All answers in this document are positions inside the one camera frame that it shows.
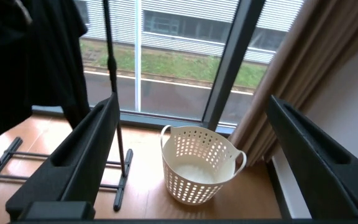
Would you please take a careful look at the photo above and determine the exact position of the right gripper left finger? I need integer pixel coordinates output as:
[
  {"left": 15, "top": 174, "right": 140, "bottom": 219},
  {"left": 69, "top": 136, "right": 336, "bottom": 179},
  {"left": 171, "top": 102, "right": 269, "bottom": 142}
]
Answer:
[{"left": 6, "top": 92, "right": 121, "bottom": 220}]

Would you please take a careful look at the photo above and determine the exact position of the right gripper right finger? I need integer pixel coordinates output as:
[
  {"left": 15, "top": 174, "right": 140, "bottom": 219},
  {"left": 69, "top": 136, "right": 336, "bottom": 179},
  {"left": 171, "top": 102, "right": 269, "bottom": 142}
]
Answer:
[{"left": 265, "top": 95, "right": 358, "bottom": 218}]

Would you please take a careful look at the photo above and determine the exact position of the black garment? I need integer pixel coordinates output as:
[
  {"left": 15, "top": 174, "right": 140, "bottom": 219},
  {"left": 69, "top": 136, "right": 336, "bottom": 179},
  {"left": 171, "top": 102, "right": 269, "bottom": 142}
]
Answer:
[{"left": 20, "top": 0, "right": 91, "bottom": 130}]

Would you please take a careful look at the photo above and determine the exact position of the black clothes rack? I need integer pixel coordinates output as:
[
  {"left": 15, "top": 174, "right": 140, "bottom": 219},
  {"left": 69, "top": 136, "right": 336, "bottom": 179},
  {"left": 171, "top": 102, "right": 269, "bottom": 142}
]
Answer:
[{"left": 0, "top": 0, "right": 134, "bottom": 212}]

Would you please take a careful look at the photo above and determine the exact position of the white laundry basket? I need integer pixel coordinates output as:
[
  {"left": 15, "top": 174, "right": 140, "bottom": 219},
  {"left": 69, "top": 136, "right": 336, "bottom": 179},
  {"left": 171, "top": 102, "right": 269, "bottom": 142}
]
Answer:
[{"left": 160, "top": 124, "right": 247, "bottom": 206}]

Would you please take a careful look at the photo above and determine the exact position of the beige curtain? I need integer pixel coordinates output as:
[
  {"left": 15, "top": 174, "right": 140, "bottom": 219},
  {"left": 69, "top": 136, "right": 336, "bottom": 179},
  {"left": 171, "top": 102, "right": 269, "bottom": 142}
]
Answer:
[{"left": 228, "top": 0, "right": 358, "bottom": 167}]

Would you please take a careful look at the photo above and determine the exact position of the window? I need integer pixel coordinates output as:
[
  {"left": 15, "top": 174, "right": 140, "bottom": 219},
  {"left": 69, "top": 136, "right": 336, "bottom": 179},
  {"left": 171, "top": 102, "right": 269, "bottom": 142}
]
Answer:
[{"left": 31, "top": 0, "right": 304, "bottom": 136}]

